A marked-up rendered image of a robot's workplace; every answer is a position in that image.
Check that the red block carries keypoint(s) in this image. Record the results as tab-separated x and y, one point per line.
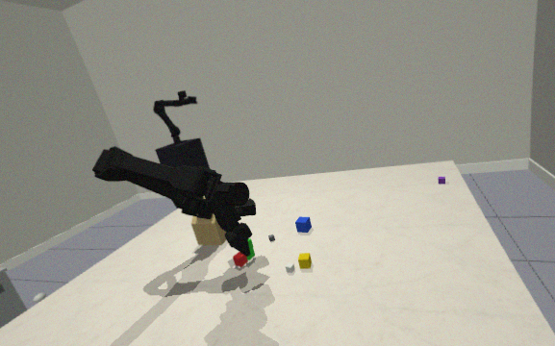
240	259

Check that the blue block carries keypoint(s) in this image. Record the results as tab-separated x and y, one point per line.
303	224

